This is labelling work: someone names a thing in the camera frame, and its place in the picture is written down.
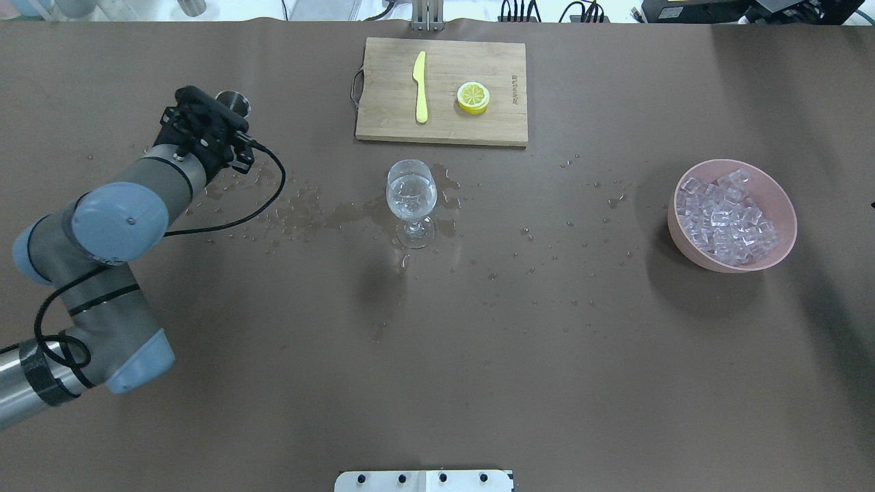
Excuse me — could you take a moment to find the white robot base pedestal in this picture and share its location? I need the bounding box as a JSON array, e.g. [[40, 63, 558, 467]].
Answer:
[[334, 469, 515, 491]]

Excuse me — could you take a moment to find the steel double jigger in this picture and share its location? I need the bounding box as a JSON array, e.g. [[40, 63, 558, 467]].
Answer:
[[215, 90, 251, 118]]

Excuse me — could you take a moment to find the yellow lemon half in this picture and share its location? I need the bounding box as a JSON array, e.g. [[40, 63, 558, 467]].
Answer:
[[456, 81, 491, 115]]

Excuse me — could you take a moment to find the yellow plastic knife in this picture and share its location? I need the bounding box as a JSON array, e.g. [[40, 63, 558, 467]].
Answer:
[[412, 51, 429, 124]]

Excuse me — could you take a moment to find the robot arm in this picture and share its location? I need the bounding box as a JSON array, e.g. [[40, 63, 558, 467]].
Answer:
[[1, 86, 254, 429]]

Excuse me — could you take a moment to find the clear ice cubes pile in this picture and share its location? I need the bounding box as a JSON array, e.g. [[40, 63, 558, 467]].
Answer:
[[675, 168, 781, 267]]

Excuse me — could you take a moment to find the clear wine glass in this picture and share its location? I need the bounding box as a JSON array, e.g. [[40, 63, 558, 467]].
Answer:
[[386, 159, 437, 249]]

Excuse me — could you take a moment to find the pink bowl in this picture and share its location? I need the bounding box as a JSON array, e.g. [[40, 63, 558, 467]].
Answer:
[[667, 159, 798, 273]]

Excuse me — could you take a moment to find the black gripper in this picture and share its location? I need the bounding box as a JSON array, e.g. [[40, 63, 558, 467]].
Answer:
[[153, 86, 254, 180]]

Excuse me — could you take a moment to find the bamboo cutting board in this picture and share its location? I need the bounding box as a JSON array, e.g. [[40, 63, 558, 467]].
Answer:
[[354, 37, 529, 148]]

